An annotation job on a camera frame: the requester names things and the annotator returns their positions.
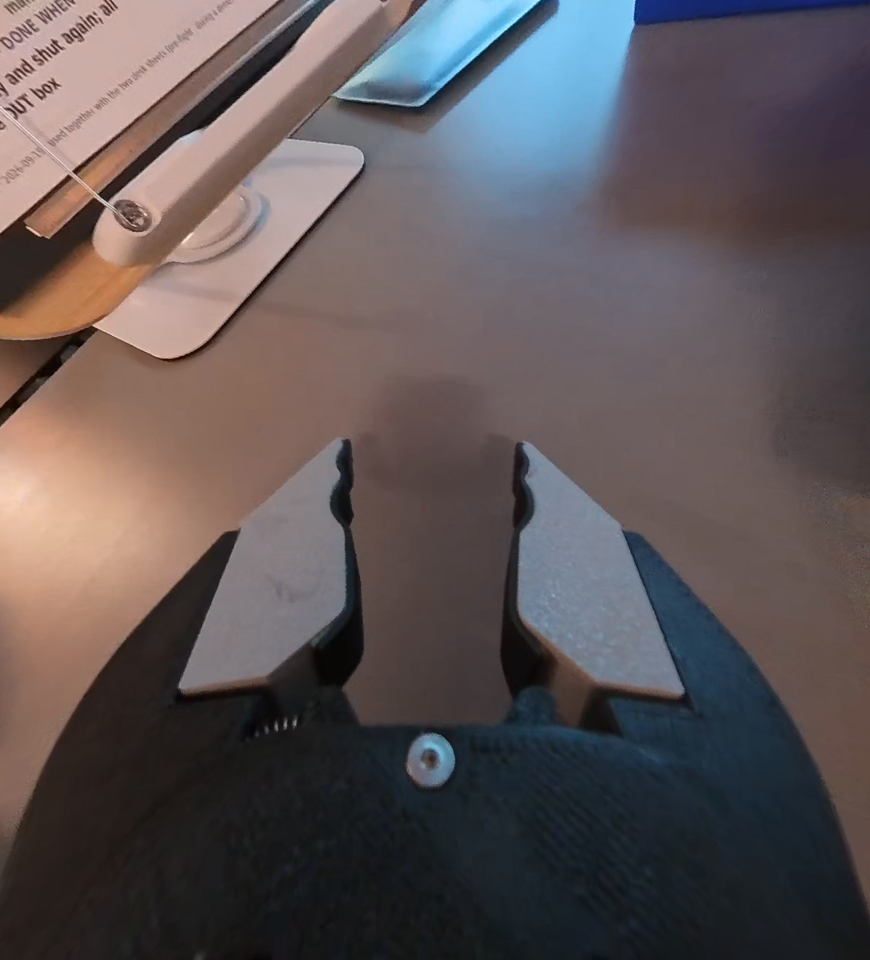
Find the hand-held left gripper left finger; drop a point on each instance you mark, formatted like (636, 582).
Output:
(277, 600)

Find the printed instruction sheet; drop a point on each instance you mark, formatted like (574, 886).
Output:
(67, 90)

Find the grey laptop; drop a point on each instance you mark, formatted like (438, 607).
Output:
(442, 60)

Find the blue plastic bin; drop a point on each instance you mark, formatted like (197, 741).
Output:
(780, 9)

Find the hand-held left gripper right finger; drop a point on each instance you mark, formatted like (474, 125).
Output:
(592, 600)

